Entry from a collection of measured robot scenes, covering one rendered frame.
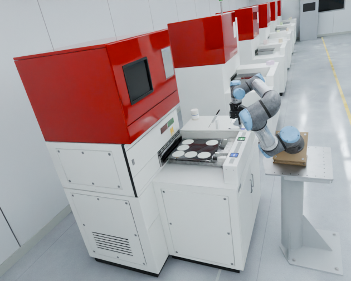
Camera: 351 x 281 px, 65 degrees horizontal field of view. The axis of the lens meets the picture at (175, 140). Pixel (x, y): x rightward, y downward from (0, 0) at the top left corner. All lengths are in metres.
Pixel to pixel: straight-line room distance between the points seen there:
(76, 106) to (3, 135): 1.25
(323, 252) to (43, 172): 2.73
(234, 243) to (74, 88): 1.51
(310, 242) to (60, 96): 2.18
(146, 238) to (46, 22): 2.44
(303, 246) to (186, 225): 1.01
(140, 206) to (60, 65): 1.03
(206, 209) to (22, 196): 1.89
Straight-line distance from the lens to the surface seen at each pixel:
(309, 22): 14.25
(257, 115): 1.53
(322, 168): 2.08
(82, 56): 1.69
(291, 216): 2.36
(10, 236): 3.17
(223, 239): 2.16
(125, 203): 2.02
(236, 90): 1.88
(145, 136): 1.95
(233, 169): 1.83
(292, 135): 1.89
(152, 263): 2.34
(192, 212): 2.08
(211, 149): 2.18
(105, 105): 1.69
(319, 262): 2.55
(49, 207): 3.38
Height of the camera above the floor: 1.88
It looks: 24 degrees down
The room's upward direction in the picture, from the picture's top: 10 degrees counter-clockwise
